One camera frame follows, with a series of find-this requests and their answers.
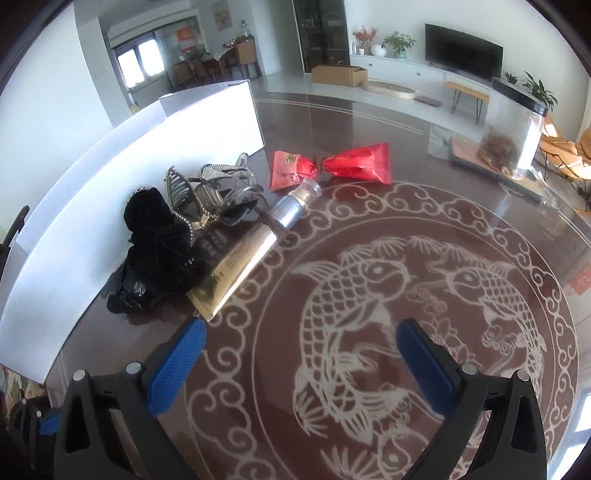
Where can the wooden bench with metal legs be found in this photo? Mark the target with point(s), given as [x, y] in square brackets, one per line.
[466, 89]

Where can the light red snack packet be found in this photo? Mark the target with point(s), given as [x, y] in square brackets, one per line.
[293, 170]

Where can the tan-backed dining chair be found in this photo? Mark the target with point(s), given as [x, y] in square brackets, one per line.
[246, 53]

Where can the brown cardboard box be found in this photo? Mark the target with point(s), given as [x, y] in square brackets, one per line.
[339, 76]

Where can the clear jar with black lid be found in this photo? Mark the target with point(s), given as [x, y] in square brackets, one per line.
[508, 134]

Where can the gold tube with silver cap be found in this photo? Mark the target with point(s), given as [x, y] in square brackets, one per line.
[240, 258]

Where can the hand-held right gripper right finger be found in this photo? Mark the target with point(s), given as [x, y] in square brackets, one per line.
[425, 364]

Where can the black velvet scrunchie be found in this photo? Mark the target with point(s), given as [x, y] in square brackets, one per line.
[145, 210]

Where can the framed wall painting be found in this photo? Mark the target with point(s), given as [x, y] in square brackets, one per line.
[220, 16]

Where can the brown patterned desktop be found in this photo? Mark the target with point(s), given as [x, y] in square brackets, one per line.
[415, 221]

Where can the small potted plant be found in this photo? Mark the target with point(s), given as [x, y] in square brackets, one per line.
[510, 78]

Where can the orange rocking chair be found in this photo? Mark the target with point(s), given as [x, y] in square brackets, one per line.
[565, 154]

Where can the black angular object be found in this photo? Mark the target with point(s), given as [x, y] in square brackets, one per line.
[14, 240]

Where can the wooden board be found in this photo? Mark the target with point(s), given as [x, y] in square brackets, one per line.
[466, 152]

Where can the leafy potted plant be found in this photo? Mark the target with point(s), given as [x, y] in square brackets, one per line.
[540, 90]

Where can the white round vase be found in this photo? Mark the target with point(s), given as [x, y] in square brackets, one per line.
[378, 50]

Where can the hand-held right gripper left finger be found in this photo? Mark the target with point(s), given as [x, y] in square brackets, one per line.
[178, 369]

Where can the dark glass display cabinet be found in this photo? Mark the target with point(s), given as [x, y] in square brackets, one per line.
[321, 37]

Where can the red flower arrangement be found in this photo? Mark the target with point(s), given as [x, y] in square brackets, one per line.
[364, 37]

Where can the long white cardboard box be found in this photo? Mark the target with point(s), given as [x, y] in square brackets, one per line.
[92, 207]

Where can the grey claw hair clip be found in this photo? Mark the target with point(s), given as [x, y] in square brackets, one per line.
[178, 194]

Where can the silver rhinestone hair clip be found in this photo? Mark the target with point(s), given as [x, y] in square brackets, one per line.
[221, 168]

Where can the black flat television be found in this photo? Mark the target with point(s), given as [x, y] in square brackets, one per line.
[464, 50]

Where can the black bead-trimmed hair bow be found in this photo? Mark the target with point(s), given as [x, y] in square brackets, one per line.
[166, 254]

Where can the white television cabinet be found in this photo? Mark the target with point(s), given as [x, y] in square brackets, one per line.
[415, 76]

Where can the green potted plant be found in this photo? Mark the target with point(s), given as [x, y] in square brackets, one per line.
[399, 44]

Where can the dark flat floor scale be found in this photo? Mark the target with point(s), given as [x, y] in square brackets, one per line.
[427, 100]

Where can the oval beige floor bed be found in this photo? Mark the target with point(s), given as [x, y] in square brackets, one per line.
[388, 90]

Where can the dark red snack packet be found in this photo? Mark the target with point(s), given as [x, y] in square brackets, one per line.
[360, 161]

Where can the silver metal claw clip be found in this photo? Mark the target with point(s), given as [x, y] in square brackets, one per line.
[231, 201]

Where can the wooden dining table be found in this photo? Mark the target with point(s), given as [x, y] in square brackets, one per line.
[198, 69]

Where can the red window poster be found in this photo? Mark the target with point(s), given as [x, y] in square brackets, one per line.
[187, 39]

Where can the clear plastic wrapper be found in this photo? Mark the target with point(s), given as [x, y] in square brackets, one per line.
[438, 141]

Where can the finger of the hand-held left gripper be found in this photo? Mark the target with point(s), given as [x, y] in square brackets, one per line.
[50, 422]

